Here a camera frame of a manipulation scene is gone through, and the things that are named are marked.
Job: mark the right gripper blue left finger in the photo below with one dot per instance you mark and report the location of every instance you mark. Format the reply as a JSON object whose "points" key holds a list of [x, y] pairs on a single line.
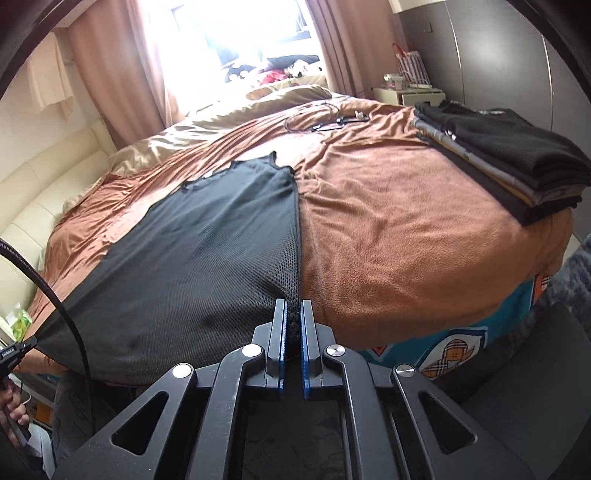
{"points": [[276, 349]]}

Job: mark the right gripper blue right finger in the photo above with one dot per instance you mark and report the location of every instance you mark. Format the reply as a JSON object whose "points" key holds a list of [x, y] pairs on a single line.
{"points": [[311, 357]]}

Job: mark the dark grey sleeveless shirt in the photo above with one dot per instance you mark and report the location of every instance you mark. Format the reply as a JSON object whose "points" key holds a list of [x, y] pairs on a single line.
{"points": [[190, 282]]}

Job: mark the stack of folded dark clothes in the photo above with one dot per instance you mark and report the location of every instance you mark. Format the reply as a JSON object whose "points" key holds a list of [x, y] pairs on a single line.
{"points": [[533, 173]]}

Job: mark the person's left hand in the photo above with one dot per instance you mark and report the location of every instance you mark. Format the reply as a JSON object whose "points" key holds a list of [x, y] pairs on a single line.
{"points": [[14, 416]]}

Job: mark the green tissue pack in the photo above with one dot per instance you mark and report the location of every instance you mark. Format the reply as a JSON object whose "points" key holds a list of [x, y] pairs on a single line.
{"points": [[19, 322]]}

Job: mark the patterned grey pyjama legs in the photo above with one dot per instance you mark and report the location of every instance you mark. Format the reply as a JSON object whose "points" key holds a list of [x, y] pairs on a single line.
{"points": [[71, 424]]}

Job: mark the brown bed blanket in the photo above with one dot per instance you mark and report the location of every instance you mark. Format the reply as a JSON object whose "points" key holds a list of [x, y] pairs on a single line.
{"points": [[396, 242]]}

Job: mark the teal cartoon bed sheet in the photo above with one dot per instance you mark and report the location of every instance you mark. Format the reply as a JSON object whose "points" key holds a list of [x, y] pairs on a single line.
{"points": [[440, 353]]}

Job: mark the cream leather headboard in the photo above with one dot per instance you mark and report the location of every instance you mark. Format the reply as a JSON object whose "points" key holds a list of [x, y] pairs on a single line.
{"points": [[33, 195]]}

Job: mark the black phone on bed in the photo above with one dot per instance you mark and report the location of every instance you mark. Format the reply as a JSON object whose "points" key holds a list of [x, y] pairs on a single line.
{"points": [[334, 125]]}

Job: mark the beige duvet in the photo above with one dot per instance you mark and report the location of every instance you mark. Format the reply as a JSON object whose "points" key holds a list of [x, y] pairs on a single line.
{"points": [[209, 123]]}

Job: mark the dark grey fluffy rug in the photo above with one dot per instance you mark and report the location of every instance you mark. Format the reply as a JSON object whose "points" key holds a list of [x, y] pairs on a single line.
{"points": [[571, 284]]}

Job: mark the white bedside table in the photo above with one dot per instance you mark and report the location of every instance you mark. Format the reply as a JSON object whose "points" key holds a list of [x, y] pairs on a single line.
{"points": [[409, 96]]}

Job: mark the cream hanging cloth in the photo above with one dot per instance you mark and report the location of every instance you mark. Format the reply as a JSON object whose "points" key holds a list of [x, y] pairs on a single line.
{"points": [[48, 81]]}

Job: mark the pile of toys on sill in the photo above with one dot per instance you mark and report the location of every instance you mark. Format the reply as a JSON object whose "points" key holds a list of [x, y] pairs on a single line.
{"points": [[276, 73]]}

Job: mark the pink left curtain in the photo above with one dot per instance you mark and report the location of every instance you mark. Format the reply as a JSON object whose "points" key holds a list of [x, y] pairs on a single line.
{"points": [[114, 45]]}

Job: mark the pink curtain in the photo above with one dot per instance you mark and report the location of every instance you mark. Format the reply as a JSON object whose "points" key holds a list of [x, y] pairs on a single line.
{"points": [[357, 40], [114, 45]]}

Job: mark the striped gift bag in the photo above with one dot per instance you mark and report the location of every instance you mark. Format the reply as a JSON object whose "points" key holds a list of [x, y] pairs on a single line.
{"points": [[412, 66]]}

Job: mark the pink right curtain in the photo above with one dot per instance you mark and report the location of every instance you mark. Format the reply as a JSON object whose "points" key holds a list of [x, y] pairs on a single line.
{"points": [[357, 40]]}

